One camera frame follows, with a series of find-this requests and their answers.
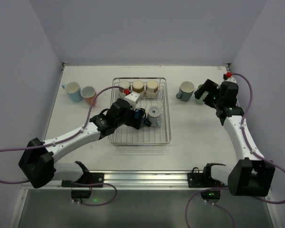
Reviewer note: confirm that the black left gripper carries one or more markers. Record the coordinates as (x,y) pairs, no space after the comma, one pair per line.
(137,119)

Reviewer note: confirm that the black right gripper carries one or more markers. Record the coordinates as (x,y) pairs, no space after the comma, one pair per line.
(206,90)

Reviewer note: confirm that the dark blue patterned mug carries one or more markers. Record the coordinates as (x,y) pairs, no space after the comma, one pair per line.
(140,118)

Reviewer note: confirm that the light green cup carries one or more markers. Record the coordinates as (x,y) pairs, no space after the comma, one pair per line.
(200,100)

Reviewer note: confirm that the grey teal mug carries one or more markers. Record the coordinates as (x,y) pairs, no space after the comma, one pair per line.
(186,90)

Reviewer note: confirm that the white grey mug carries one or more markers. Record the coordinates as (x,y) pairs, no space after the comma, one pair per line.
(154,117)

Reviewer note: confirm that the cream brown cup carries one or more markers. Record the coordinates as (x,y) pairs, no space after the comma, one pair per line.
(152,89)

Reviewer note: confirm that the salmon pink mug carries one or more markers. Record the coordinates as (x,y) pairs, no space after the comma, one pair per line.
(88,93)

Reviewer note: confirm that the light blue mug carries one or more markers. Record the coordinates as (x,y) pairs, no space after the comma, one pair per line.
(73,90)

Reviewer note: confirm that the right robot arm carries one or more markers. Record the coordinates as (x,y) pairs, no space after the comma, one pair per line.
(251,176)

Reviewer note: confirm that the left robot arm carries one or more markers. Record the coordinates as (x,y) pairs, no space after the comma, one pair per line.
(41,164)

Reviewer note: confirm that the tan brown cup middle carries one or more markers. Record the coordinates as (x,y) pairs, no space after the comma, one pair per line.
(138,87)

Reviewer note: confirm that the white brown cup left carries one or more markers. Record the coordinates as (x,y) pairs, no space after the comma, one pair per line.
(124,84)

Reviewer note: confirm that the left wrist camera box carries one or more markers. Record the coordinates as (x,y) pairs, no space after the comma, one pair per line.
(133,99)

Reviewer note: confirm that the silver wire dish rack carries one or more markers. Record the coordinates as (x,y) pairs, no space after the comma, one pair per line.
(147,136)

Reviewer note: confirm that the aluminium mounting rail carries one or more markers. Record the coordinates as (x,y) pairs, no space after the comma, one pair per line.
(151,180)

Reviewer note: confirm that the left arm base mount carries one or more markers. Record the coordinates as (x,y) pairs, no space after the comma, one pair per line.
(88,178)

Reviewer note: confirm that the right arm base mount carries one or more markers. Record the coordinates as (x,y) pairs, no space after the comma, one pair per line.
(203,179)

